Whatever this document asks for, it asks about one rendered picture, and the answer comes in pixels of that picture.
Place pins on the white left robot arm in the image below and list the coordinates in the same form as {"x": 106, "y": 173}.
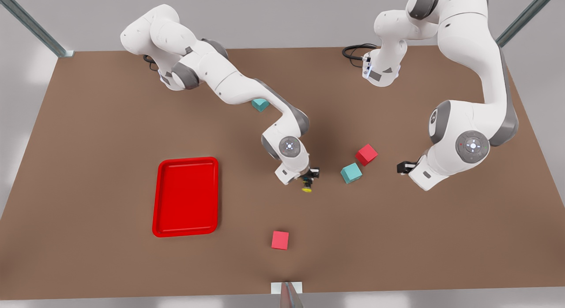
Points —
{"x": 472, "y": 100}

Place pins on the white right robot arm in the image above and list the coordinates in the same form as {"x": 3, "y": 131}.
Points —
{"x": 229, "y": 80}

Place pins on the teal cube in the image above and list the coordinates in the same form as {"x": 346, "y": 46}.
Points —
{"x": 351, "y": 173}
{"x": 260, "y": 104}

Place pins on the red cube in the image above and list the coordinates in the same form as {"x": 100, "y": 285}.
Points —
{"x": 366, "y": 154}
{"x": 280, "y": 240}

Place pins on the red rectangular tray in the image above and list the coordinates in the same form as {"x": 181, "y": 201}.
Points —
{"x": 186, "y": 196}

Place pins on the silver frame post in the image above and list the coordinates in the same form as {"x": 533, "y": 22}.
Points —
{"x": 31, "y": 23}
{"x": 525, "y": 16}
{"x": 289, "y": 294}

